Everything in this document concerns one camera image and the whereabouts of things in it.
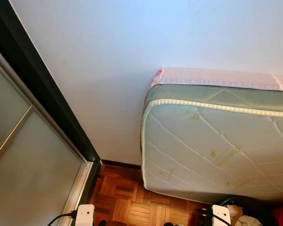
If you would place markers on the black round trash bin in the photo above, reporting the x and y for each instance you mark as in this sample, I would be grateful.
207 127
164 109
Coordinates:
262 206

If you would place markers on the pale pink wrapped bed base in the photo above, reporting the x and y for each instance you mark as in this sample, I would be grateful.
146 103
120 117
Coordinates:
217 77

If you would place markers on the white quilted green-trim mattress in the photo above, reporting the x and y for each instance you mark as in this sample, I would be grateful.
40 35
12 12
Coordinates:
217 150

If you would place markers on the crumpled white paper trash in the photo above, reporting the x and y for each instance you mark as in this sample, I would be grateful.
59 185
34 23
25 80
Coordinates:
247 221

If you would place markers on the dark wooden skirting board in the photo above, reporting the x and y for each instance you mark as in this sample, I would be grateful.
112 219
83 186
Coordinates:
120 164

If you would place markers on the frosted glass sliding door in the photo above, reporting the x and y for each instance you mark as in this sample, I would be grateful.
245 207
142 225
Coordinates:
28 179

